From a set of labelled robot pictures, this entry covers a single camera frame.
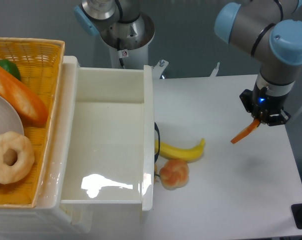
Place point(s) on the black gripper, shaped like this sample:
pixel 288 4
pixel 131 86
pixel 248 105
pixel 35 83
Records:
pixel 263 106

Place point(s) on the orange bread slice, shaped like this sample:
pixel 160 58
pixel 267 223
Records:
pixel 246 131

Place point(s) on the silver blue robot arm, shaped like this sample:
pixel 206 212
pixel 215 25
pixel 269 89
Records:
pixel 261 28

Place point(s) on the knotted bread roll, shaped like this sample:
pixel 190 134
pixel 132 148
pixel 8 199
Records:
pixel 174 174

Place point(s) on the white open upper drawer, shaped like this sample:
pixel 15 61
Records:
pixel 111 152

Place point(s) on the white drawer cabinet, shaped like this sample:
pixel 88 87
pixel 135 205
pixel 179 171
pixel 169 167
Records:
pixel 51 219

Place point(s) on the yellow banana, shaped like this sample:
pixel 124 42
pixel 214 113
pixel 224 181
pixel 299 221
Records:
pixel 187 154

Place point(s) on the orange baguette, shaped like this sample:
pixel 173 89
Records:
pixel 27 104

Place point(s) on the yellow woven basket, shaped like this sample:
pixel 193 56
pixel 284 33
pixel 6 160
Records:
pixel 39 62

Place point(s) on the green pepper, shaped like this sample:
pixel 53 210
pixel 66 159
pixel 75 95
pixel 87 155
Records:
pixel 11 68

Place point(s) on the white plate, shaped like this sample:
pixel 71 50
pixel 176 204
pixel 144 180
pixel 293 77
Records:
pixel 9 119

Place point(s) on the beige bagel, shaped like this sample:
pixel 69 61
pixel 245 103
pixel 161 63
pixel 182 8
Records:
pixel 16 157

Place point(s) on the black drawer handle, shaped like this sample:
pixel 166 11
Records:
pixel 157 152

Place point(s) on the white table bracket with bolt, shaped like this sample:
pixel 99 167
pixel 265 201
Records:
pixel 158 69

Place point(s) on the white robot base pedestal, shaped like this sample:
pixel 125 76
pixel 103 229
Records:
pixel 128 43

